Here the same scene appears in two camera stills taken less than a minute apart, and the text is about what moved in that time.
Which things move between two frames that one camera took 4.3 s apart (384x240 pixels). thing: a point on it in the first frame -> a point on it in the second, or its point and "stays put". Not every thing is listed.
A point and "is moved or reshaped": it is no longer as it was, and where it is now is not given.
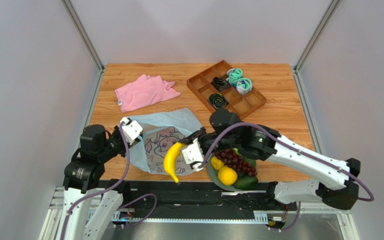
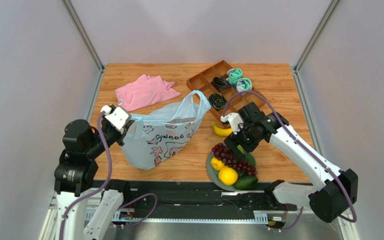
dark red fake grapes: (232, 158) stays put
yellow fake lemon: (227, 176) stays put
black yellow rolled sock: (217, 100) stays put
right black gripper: (196, 136) -> (239, 143)
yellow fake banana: (171, 157) is moved or reshaped
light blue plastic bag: (160, 131) is moved or reshaped
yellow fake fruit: (217, 164) stays put
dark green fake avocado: (246, 182) stays put
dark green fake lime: (253, 162) stays put
